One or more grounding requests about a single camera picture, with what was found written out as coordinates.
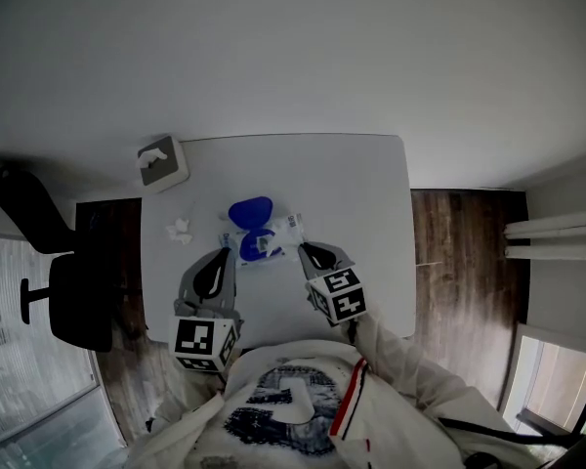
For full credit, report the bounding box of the white wet wipe pack blue lid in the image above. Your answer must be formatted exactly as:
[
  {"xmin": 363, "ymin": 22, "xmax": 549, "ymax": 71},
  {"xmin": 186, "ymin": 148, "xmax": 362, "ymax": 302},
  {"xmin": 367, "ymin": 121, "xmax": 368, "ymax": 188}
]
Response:
[{"xmin": 216, "ymin": 195, "xmax": 307, "ymax": 271}]

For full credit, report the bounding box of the crumpled white paper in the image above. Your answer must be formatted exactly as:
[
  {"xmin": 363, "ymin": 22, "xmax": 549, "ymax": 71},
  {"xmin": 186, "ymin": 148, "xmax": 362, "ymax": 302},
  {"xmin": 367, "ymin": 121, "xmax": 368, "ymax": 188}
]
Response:
[{"xmin": 165, "ymin": 217, "xmax": 195, "ymax": 247}]

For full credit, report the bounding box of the person's right forearm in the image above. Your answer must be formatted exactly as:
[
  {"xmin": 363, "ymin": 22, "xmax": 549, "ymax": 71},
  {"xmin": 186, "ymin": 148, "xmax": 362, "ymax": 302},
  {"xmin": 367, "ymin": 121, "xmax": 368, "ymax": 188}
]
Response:
[{"xmin": 350, "ymin": 305, "xmax": 473, "ymax": 409}]

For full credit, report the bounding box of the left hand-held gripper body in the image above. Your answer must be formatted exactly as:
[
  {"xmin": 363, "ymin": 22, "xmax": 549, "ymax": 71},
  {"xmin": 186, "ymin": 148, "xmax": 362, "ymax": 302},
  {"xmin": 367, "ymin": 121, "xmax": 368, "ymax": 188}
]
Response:
[{"xmin": 168, "ymin": 248, "xmax": 246, "ymax": 374}]

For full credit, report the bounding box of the large glass window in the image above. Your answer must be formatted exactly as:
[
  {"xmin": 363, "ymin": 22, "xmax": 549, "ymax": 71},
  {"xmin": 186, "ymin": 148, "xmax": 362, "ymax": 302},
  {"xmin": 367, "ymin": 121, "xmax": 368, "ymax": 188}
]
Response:
[{"xmin": 0, "ymin": 231, "xmax": 129, "ymax": 469}]

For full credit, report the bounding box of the black office chair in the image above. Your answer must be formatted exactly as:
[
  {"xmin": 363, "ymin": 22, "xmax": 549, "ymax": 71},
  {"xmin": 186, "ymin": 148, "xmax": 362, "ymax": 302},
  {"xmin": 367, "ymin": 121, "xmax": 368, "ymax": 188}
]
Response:
[{"xmin": 0, "ymin": 165, "xmax": 116, "ymax": 354}]

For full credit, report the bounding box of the person's torso in white sweatshirt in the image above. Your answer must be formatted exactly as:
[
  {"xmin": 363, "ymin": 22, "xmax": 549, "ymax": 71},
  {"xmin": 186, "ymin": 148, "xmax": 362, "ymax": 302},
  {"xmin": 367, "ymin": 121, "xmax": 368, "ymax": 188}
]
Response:
[{"xmin": 126, "ymin": 338, "xmax": 533, "ymax": 469}]

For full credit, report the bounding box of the white tissue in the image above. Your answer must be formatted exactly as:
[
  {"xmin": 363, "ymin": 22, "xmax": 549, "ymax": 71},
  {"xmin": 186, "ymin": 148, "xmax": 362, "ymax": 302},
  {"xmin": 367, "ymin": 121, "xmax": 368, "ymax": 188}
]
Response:
[{"xmin": 135, "ymin": 148, "xmax": 168, "ymax": 171}]

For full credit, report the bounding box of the white curtain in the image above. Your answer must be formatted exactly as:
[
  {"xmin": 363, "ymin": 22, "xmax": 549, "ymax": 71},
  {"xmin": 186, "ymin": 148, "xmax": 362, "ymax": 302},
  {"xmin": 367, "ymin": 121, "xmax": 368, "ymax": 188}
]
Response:
[{"xmin": 503, "ymin": 208, "xmax": 586, "ymax": 262}]

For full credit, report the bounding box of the person's left forearm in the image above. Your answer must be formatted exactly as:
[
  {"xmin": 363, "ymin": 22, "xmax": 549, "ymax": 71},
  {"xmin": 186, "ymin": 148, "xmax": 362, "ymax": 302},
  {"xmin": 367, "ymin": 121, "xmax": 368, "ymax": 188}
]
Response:
[{"xmin": 146, "ymin": 366, "xmax": 229, "ymax": 439}]

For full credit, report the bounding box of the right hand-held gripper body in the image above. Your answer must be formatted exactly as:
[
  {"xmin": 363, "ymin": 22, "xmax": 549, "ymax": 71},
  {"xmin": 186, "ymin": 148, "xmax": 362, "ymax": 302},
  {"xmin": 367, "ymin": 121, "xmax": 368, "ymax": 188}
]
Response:
[{"xmin": 304, "ymin": 241, "xmax": 368, "ymax": 329}]

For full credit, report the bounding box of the grey and white tissue box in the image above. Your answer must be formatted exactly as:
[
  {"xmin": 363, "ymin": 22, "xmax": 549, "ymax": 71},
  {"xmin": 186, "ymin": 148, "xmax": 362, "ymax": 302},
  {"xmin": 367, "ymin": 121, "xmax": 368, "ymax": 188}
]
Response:
[{"xmin": 136, "ymin": 135, "xmax": 191, "ymax": 194}]

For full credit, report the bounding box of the white framed window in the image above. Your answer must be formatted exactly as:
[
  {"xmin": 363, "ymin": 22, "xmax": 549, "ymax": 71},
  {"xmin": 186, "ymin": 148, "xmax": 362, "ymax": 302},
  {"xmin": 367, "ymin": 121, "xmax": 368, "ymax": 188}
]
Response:
[{"xmin": 499, "ymin": 323, "xmax": 586, "ymax": 440}]

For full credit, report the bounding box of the black strap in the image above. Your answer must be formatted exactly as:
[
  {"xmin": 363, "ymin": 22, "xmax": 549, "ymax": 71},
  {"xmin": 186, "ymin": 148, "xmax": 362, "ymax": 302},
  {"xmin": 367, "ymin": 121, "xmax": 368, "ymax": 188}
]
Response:
[{"xmin": 438, "ymin": 415, "xmax": 570, "ymax": 448}]

